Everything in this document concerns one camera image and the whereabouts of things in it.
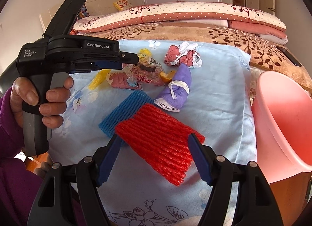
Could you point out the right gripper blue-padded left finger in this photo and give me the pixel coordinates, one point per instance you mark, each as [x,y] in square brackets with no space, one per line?
[97,168]

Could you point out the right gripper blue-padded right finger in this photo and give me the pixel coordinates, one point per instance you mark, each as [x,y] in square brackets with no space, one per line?
[213,169]

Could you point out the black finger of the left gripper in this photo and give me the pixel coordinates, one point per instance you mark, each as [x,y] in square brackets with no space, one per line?
[128,58]

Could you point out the orange peel piece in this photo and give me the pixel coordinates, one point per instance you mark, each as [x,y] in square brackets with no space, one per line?
[167,77]

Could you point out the red foam fruit net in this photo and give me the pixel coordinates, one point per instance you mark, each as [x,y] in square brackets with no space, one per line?
[161,140]

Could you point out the purple left sleeve forearm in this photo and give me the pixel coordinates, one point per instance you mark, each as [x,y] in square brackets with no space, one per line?
[18,185]

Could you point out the pink plastic trash bucket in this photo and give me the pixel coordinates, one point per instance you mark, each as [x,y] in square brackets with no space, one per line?
[282,116]

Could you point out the yellow plastic wrapper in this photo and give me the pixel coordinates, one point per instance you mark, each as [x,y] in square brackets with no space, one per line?
[145,56]

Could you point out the clear pink snack wrapper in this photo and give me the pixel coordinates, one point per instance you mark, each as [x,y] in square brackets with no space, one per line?
[132,77]

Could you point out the colourful patterned pillow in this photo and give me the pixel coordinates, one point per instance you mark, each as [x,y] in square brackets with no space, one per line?
[83,13]

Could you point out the blue foam fruit net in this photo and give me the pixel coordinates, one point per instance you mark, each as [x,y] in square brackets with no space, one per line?
[125,110]

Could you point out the yellow floral pillow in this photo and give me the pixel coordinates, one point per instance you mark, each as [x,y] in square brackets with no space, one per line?
[122,5]

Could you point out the crumpled red white paper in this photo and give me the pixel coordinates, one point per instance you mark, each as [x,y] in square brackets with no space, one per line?
[185,53]

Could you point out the cream bed headboard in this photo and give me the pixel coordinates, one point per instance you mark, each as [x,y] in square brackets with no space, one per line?
[94,7]

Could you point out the purple face mask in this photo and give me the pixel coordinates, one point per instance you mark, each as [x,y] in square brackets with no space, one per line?
[175,94]

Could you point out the polka dot folded quilt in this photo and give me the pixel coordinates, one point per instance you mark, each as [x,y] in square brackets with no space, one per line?
[172,11]

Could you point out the brown leaf pattern blanket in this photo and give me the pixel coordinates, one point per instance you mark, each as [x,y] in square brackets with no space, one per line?
[264,54]

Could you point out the black smartphone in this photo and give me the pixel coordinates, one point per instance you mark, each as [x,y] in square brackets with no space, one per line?
[289,56]

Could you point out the pink folded blanket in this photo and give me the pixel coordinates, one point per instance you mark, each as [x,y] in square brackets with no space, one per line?
[263,31]

